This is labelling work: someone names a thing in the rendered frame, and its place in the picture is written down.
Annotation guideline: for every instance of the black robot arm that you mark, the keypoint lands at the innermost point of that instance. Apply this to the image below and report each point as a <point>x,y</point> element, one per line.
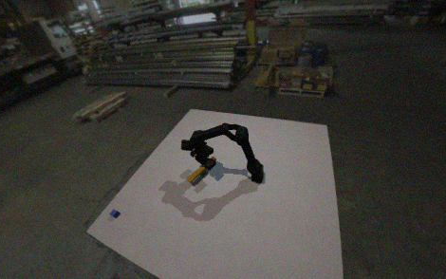
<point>255,168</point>

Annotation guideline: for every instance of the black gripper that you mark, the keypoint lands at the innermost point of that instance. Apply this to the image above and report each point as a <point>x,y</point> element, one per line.
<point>203,160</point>

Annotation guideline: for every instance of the yellow bar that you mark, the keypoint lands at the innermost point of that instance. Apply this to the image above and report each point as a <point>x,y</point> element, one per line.
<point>198,172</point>

